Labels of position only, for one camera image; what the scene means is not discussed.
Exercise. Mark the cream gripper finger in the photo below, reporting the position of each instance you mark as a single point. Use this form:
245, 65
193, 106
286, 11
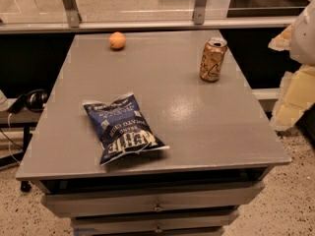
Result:
282, 41

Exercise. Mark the orange soda can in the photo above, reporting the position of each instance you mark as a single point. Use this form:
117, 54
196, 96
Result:
212, 58

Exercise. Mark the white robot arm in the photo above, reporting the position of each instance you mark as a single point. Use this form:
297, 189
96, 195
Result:
299, 37

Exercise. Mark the orange fruit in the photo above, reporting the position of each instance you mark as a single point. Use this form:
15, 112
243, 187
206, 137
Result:
117, 40

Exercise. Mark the blue potato chip bag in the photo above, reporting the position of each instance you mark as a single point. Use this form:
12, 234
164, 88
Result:
121, 128

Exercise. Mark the grey drawer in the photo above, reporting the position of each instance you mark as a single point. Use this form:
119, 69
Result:
156, 223
153, 199

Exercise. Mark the black headphones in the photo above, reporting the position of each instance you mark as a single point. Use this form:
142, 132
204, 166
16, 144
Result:
33, 101

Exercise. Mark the top grey drawer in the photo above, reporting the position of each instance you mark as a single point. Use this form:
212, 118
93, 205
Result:
153, 199

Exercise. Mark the left metal railing post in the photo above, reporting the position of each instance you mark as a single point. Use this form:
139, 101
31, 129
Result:
72, 13

